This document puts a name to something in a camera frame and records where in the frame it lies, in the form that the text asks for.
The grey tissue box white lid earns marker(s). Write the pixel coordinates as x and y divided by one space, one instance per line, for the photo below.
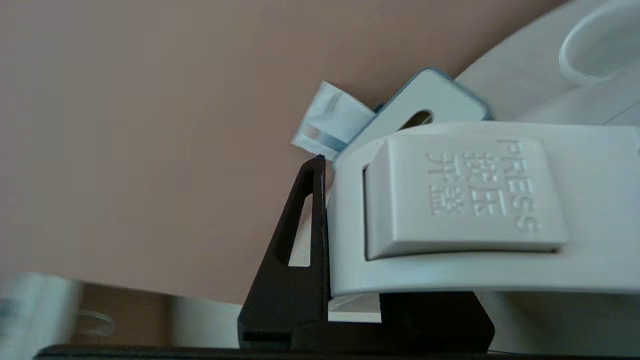
440 97

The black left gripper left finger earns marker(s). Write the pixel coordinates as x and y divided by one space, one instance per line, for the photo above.
280 300

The white electric kettle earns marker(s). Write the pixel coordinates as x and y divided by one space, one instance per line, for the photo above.
450 200

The white paper sachets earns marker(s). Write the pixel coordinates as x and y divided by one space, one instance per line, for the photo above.
332 117

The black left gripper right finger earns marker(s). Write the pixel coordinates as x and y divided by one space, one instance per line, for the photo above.
435 320

